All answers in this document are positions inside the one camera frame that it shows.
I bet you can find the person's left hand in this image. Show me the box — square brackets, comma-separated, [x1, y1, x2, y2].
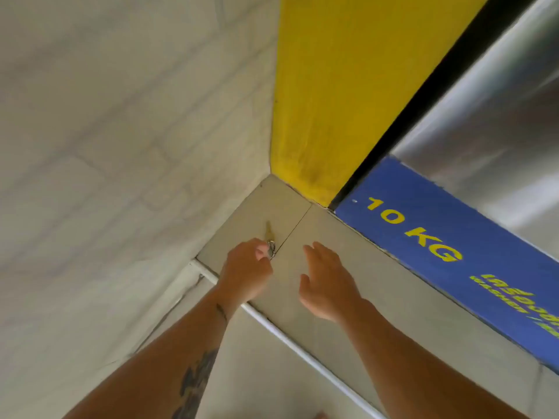
[216, 238, 274, 308]

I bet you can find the stainless steel washing machine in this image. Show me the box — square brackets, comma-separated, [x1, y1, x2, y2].
[328, 0, 559, 262]

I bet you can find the brass key with metal ring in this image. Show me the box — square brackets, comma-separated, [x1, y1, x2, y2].
[265, 221, 277, 261]

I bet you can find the person's right forearm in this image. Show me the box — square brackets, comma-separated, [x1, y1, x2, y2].
[337, 300, 532, 419]

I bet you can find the person's left forearm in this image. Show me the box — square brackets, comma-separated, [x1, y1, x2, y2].
[62, 287, 240, 419]

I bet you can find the white pipe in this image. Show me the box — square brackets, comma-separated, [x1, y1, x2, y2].
[189, 258, 387, 419]

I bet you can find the person's right hand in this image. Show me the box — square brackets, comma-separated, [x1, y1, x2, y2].
[299, 242, 367, 324]

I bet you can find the yellow panel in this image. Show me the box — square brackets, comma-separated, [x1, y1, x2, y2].
[270, 0, 493, 208]

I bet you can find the blue sign with yellow print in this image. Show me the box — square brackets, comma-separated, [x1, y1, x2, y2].
[334, 156, 559, 375]

